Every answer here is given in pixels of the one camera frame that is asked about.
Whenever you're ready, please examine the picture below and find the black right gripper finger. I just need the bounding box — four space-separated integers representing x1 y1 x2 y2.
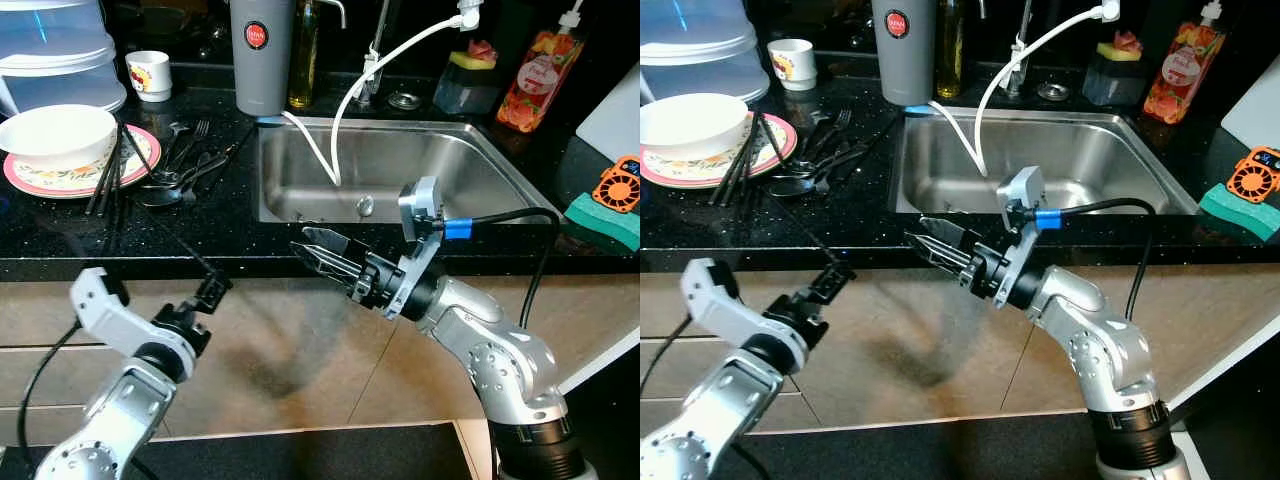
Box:
918 216 979 253
905 232 969 276
300 228 369 266
290 243 359 289

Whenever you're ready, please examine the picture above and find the black chopstick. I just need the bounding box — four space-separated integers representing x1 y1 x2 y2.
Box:
775 205 839 271
708 112 753 208
722 112 761 206
97 122 128 214
140 205 219 283
85 122 123 216
755 110 791 171
120 122 156 186

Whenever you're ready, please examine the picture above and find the beige cabinet front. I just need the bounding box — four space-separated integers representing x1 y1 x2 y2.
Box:
0 265 641 446
640 262 1280 436

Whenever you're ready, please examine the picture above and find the dark metal spoon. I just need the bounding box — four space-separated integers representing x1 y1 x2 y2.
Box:
148 150 229 191
785 140 871 181
770 150 871 198
140 155 231 208

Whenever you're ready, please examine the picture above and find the stainless steel sink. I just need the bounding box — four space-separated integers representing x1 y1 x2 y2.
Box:
893 108 1201 216
255 117 546 226

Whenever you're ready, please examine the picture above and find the dark metal knife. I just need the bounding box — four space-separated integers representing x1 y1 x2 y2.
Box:
200 125 257 166
845 112 901 161

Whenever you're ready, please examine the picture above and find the yellow oil glass bottle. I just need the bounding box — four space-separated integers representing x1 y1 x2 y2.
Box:
289 0 321 109
936 0 967 99

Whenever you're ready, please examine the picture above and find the black floor mat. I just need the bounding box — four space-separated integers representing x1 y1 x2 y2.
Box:
0 422 471 480
740 410 1101 480

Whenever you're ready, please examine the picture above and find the tall grey water canister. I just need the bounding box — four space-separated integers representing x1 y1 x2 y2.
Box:
871 0 938 109
229 0 295 119

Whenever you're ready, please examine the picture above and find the floral pink rimmed plate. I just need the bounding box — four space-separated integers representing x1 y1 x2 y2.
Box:
640 112 799 190
3 124 162 199

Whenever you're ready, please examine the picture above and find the chrome sink faucet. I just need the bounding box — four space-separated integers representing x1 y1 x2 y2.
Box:
355 0 396 106
1003 0 1036 98

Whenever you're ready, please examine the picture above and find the dark sponge holder box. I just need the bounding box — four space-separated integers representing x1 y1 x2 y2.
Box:
1082 52 1146 107
433 62 501 116

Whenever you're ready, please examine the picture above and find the white bowl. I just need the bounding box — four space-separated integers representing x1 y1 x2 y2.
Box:
640 93 749 164
0 104 118 173

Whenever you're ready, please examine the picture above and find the white printed cup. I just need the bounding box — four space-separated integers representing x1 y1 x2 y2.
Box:
126 50 173 103
768 38 817 92

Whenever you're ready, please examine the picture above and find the green sponge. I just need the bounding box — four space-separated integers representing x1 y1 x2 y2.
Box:
1198 183 1280 244
563 193 641 253

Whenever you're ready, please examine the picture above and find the orange black fan gadget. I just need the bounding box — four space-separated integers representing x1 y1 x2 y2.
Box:
1226 146 1280 204
592 155 641 214

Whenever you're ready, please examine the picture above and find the peach soap pump bottle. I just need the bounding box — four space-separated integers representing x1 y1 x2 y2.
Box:
1143 0 1226 126
497 0 586 134

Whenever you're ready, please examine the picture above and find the white cutting board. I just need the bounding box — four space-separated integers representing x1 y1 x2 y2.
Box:
1222 55 1280 151
575 63 641 166

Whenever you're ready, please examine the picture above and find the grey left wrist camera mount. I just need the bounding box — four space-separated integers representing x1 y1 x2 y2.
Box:
70 267 196 376
681 258 809 371

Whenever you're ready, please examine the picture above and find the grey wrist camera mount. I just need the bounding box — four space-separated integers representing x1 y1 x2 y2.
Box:
385 176 446 321
681 258 809 371
70 267 196 376
995 166 1048 309

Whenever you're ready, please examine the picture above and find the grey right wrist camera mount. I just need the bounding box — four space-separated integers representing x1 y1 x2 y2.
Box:
995 166 1048 309
385 176 446 321

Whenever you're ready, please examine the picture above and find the short white hose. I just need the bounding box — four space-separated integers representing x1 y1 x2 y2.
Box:
928 100 986 179
280 110 339 186

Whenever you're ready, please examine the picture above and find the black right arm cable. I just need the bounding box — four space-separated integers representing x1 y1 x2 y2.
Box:
440 207 563 331
1030 197 1156 321

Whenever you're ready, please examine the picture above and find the long white hose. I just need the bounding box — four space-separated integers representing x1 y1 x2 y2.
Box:
329 15 471 186
975 10 1106 179

